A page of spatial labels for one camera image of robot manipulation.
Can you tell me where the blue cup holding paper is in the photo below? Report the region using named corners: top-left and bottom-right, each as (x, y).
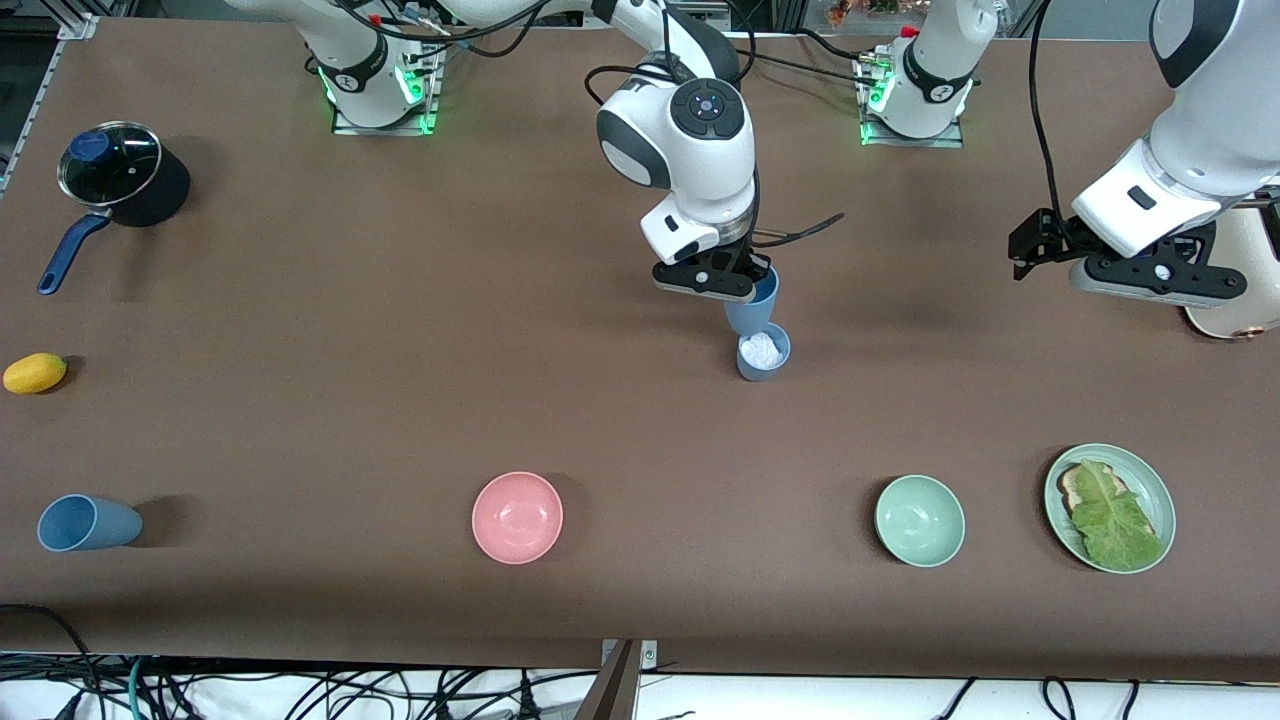
top-left (736, 322), bottom-right (792, 383)

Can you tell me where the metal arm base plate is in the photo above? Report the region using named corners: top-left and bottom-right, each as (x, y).
top-left (330, 45), bottom-right (442, 137)
top-left (858, 55), bottom-right (967, 150)

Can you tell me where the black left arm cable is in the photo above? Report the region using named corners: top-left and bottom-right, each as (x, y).
top-left (1027, 0), bottom-right (1081, 241)

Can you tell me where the black saucepan with blue handle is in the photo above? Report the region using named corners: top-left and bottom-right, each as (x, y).
top-left (37, 121), bottom-right (192, 297)

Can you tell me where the toast slice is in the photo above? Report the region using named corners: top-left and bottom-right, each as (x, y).
top-left (1058, 462), bottom-right (1131, 521)

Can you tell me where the metal table clamp bracket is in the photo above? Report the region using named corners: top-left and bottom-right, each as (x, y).
top-left (600, 638), bottom-right (659, 673)

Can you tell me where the black table cable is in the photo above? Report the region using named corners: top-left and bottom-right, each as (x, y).
top-left (740, 48), bottom-right (864, 87)
top-left (405, 24), bottom-right (476, 66)
top-left (798, 28), bottom-right (883, 67)

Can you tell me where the mint green bowl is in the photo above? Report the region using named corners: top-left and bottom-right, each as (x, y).
top-left (874, 474), bottom-right (967, 568)

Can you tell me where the green lettuce leaf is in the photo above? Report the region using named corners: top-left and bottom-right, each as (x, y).
top-left (1070, 460), bottom-right (1165, 571)

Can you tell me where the black floor cable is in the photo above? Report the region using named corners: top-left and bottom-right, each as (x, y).
top-left (0, 603), bottom-right (101, 720)

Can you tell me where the yellow lemon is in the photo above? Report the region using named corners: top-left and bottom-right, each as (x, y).
top-left (3, 352), bottom-right (69, 395)

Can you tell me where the grey table leg bar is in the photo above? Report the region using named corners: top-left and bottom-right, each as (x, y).
top-left (572, 640), bottom-right (643, 720)

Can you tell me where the mint green plate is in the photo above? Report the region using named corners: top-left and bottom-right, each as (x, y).
top-left (1044, 443), bottom-right (1177, 575)

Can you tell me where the glass lid with blue knob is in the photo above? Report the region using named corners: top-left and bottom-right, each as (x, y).
top-left (57, 121), bottom-right (163, 209)

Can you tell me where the pink bowl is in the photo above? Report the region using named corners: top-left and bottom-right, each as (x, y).
top-left (471, 471), bottom-right (564, 565)

